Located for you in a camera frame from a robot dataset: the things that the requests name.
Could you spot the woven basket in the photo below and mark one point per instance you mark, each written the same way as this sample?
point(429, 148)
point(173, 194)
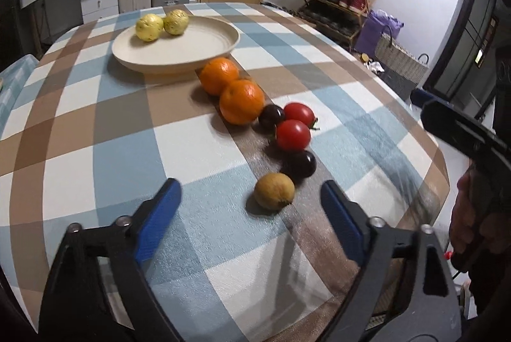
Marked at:
point(399, 58)

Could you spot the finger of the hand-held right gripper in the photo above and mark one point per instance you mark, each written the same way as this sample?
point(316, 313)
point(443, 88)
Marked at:
point(421, 96)

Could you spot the yellow guava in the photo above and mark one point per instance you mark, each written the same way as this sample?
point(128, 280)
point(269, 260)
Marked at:
point(149, 28)
point(176, 21)

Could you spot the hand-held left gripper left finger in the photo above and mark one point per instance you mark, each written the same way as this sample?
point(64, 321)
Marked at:
point(159, 222)

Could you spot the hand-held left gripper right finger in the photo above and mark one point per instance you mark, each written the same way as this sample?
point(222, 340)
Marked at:
point(343, 222)

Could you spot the dark plum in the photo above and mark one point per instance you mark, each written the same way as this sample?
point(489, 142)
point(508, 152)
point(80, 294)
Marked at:
point(271, 117)
point(299, 164)

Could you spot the brown kiwi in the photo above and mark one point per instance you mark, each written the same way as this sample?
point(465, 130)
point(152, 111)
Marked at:
point(274, 191)

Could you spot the purple bag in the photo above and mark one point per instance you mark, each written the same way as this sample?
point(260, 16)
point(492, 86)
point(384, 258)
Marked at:
point(371, 32)

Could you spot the checked tablecloth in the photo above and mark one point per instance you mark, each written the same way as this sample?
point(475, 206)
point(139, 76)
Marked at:
point(119, 150)

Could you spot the blue checked side cloth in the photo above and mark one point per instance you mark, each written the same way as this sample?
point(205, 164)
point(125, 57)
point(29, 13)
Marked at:
point(18, 82)

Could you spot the red tomato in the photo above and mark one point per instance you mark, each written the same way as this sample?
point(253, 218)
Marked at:
point(299, 113)
point(293, 135)

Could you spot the orange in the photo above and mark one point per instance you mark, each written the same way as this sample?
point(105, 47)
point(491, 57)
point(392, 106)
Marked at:
point(241, 102)
point(218, 75)

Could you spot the person's right hand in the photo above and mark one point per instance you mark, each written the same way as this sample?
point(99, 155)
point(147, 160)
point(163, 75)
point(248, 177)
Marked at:
point(463, 214)

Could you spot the beige round plate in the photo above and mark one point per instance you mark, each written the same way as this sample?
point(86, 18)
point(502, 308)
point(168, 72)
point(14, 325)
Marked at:
point(199, 38)

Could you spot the dark glass door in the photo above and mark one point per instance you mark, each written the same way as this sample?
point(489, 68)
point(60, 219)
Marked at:
point(463, 46)

